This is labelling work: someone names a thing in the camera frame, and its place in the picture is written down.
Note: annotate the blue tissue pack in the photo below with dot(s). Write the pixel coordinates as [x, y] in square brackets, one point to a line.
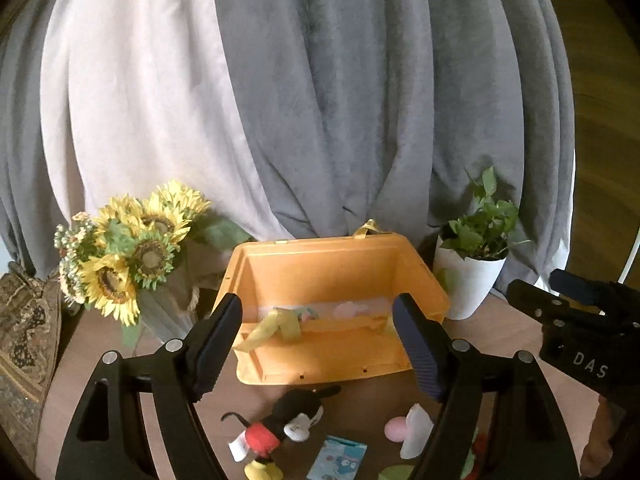
[337, 457]

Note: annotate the person's right hand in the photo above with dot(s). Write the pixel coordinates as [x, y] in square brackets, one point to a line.
[602, 440]

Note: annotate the black mouse plush toy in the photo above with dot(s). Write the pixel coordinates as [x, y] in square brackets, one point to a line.
[295, 405]

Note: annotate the white soft toy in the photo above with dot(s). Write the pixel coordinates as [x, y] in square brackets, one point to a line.
[416, 432]

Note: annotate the grey curtain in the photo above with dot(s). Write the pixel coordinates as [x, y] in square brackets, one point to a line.
[360, 100]

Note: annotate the white ribbed plant pot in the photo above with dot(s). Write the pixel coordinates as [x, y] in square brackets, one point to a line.
[465, 285]

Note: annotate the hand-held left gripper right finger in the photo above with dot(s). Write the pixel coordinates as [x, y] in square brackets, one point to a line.
[417, 345]

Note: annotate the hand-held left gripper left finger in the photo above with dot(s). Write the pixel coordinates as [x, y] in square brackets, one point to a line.
[220, 340]

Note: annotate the sunflower bouquet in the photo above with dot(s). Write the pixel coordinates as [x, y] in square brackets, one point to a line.
[125, 255]

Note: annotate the patterned brown cushion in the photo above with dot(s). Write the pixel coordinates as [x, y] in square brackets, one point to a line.
[25, 350]

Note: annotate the green leafy plant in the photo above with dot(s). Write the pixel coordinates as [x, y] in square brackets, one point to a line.
[482, 225]

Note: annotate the pink soft ball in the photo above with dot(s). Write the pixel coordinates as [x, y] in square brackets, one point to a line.
[395, 430]

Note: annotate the pale beige curtain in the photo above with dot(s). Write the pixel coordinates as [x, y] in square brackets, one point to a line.
[140, 90]

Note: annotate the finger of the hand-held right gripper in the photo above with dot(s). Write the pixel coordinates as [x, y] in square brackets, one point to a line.
[532, 297]
[585, 285]

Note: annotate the red and green soft toy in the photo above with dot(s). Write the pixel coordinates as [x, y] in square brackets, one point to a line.
[477, 447]

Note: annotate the grey ribbed vase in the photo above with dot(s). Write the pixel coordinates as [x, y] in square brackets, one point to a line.
[165, 315]

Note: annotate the pale pink soft toy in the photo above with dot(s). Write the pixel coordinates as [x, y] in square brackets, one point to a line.
[349, 309]

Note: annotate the yellow plastic crate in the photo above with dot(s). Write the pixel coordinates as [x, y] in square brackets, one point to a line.
[320, 360]

